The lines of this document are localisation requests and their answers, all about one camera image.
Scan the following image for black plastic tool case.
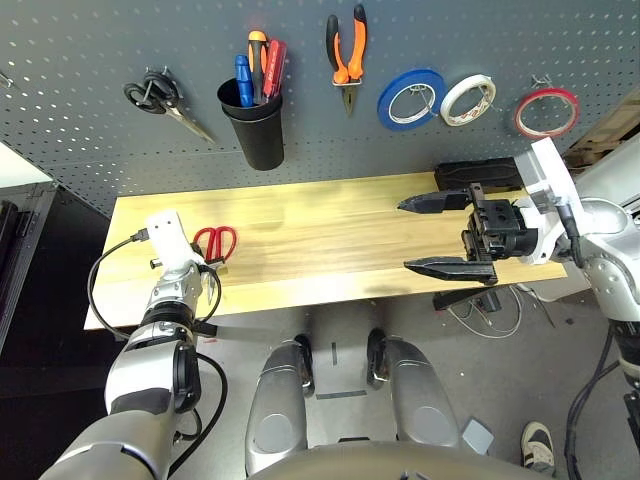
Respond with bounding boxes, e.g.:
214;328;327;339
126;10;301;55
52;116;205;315
433;157;524;194

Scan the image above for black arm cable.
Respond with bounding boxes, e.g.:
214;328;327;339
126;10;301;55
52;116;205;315
564;329;624;480
87;228;229;474

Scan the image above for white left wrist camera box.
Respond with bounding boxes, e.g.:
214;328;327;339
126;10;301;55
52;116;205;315
144;209;206;274

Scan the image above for black cabinet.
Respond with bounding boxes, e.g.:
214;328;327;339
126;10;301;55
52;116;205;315
0;182;114;351

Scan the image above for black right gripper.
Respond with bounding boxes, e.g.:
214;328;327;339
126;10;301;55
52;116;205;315
397;182;540;287

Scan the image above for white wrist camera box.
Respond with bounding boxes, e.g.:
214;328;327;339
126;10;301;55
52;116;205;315
514;138;585;266
144;209;206;274

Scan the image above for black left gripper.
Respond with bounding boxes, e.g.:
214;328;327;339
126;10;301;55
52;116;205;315
192;243;224;269

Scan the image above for silver robot right leg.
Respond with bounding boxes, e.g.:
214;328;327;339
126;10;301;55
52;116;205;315
367;328;461;449

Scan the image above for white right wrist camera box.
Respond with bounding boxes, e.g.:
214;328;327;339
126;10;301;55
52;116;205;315
514;138;585;266

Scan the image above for grey square plate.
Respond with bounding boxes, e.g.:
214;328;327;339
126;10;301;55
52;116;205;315
459;418;496;456

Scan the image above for red tape roll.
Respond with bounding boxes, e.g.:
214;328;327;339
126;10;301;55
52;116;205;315
514;87;581;140

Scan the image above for orange black long-nose pliers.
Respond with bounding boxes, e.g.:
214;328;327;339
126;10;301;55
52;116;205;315
325;3;369;119

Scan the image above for black plastic cup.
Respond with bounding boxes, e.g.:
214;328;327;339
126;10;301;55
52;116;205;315
216;76;285;172

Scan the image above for blue handled screwdriver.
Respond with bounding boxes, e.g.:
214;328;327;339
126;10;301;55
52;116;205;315
234;53;255;108

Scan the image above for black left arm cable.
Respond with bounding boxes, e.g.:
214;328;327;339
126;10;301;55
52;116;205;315
87;228;229;474

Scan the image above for dark grey pegboard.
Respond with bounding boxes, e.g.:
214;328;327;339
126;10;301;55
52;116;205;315
0;0;640;216

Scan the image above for blue tape roll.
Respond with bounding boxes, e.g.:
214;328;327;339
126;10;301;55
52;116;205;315
377;68;448;133

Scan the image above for silver robot leg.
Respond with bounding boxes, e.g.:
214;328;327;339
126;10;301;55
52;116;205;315
367;328;461;449
244;333;316;476

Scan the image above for grey robot torso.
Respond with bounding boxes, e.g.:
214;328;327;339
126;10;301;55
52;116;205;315
244;442;551;480

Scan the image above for red handled scissors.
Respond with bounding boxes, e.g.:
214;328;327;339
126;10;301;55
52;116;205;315
192;225;238;306

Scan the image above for black handled scissors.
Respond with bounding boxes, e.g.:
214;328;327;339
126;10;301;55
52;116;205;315
123;67;219;146

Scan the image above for small black power adapter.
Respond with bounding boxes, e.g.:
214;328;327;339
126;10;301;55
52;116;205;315
474;290;503;314

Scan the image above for silver robot left leg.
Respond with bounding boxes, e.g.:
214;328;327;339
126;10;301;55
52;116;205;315
244;333;316;476

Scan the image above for white tape roll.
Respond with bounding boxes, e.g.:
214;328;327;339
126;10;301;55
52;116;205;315
439;73;498;128

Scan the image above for white black sneaker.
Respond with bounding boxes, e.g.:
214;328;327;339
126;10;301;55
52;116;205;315
519;421;557;476

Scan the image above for orange black handled screwdriver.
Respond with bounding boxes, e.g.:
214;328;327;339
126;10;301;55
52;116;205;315
246;30;270;105

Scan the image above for red handled screwdriver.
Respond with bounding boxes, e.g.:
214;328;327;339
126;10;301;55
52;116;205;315
260;39;289;104

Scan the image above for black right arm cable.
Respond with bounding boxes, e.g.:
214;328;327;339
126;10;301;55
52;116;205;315
564;329;624;480

